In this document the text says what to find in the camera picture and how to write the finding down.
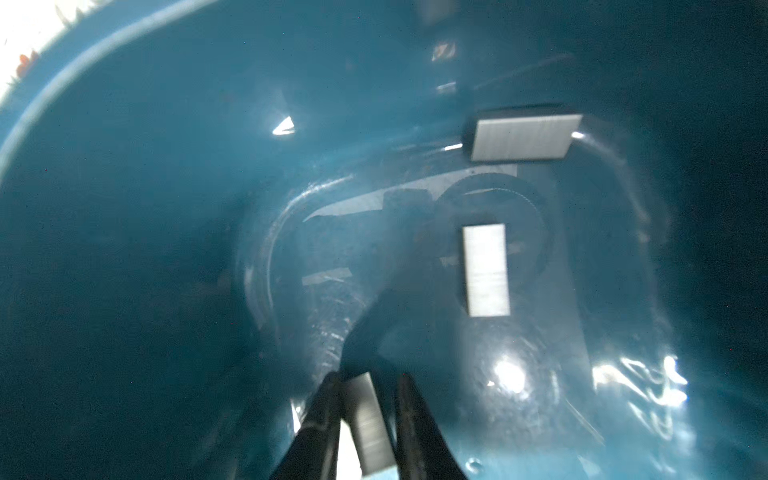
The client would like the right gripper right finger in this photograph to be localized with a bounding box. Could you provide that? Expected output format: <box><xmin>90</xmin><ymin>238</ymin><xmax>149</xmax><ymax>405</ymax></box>
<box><xmin>395</xmin><ymin>373</ymin><xmax>466</xmax><ymax>480</ymax></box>

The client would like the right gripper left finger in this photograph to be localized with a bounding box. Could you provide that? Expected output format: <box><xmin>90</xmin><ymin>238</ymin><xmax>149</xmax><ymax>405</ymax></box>
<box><xmin>270</xmin><ymin>372</ymin><xmax>344</xmax><ymax>480</ymax></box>

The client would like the grey staple strip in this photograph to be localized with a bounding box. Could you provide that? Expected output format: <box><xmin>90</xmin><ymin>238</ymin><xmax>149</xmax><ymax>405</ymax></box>
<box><xmin>342</xmin><ymin>372</ymin><xmax>399</xmax><ymax>479</ymax></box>
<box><xmin>470</xmin><ymin>114</ymin><xmax>583</xmax><ymax>162</ymax></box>
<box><xmin>462</xmin><ymin>224</ymin><xmax>511</xmax><ymax>318</ymax></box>

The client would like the grey staple strip upright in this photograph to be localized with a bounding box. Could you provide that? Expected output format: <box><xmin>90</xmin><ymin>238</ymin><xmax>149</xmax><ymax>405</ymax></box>
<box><xmin>462</xmin><ymin>224</ymin><xmax>511</xmax><ymax>318</ymax></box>

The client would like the teal plastic tray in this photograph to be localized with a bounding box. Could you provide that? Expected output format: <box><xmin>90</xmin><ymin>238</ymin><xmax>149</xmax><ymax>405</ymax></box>
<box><xmin>1</xmin><ymin>1</ymin><xmax>767</xmax><ymax>479</ymax></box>

